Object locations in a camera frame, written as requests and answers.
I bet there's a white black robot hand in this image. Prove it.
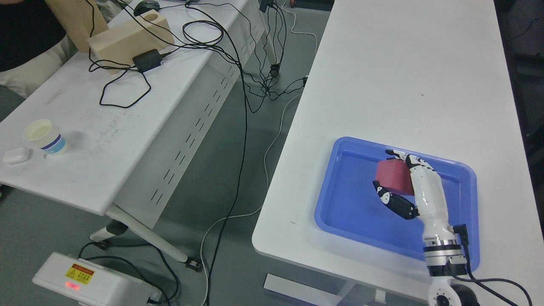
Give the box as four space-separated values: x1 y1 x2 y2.
372 149 459 251

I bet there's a pink red block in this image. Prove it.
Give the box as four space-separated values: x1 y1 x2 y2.
375 159 414 196

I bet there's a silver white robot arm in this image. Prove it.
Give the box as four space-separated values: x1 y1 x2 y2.
423 240 480 306

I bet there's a blue plastic tray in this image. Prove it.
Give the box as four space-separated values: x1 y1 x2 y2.
314 137 480 270

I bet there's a white desk with tray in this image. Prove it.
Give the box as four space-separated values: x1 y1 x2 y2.
252 0 543 306

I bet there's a beige wooden block holder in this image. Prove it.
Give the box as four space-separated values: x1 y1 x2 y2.
87 10 175 75

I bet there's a black power adapter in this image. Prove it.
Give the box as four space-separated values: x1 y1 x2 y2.
132 49 162 72

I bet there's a white folding table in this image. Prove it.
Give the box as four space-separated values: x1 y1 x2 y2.
1 0 268 270

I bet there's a black computer mouse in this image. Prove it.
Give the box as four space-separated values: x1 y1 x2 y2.
133 0 161 16

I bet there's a white device with warning label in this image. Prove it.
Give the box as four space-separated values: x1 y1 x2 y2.
32 252 163 306

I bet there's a paper cup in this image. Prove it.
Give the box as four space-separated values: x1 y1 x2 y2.
23 119 68 156

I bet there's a white earbuds case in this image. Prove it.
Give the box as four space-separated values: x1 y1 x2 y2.
2 147 32 165

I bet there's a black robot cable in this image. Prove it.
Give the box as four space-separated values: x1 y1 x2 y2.
450 224 534 306

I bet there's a white cable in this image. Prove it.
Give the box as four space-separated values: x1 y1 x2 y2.
200 0 318 306

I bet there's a long black cable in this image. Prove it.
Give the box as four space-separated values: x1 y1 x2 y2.
183 0 251 306

